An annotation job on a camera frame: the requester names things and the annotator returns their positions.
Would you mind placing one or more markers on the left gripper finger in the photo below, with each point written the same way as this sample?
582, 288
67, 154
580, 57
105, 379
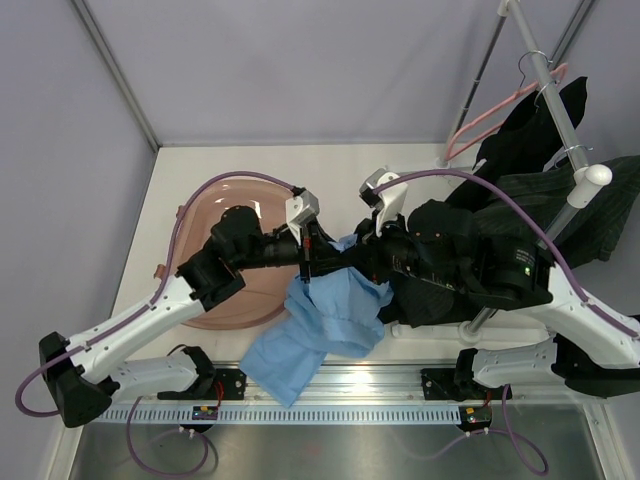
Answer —
322, 241
328, 261

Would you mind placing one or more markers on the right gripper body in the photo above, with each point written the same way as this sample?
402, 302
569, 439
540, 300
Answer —
388, 251

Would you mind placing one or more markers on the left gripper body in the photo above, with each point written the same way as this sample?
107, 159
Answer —
307, 245

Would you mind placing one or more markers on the light blue shirt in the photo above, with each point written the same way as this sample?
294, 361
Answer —
336, 314

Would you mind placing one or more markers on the pink hanger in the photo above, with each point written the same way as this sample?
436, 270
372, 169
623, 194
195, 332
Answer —
450, 153

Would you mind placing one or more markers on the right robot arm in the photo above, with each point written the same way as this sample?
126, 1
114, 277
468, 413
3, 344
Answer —
440, 245

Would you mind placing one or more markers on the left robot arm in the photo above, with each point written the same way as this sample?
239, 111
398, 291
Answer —
87, 372

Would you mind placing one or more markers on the dark striped shirt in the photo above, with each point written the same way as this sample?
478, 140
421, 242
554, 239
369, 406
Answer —
592, 234

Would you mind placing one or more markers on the black shirt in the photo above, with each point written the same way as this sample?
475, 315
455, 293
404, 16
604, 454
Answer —
524, 144

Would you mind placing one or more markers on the pink translucent plastic basin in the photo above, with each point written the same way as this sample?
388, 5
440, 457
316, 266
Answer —
237, 243

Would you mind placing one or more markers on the white clothes rack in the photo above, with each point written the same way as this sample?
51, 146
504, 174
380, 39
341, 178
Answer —
589, 180

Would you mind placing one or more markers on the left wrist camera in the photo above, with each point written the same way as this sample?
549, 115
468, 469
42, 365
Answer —
300, 209

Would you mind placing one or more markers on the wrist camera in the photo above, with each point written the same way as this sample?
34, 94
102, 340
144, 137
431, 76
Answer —
300, 209
382, 192

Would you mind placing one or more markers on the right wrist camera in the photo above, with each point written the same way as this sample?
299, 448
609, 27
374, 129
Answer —
382, 192

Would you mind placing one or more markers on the aluminium mounting rail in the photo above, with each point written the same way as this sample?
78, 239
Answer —
320, 382

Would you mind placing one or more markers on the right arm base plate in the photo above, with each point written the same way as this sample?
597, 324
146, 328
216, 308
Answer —
455, 384

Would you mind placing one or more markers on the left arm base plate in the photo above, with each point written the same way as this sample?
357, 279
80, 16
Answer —
229, 382

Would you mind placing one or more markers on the hanger wire hook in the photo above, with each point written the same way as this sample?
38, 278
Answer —
564, 155
540, 93

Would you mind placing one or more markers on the light blue cable duct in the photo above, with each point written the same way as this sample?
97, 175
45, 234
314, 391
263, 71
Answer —
235, 414

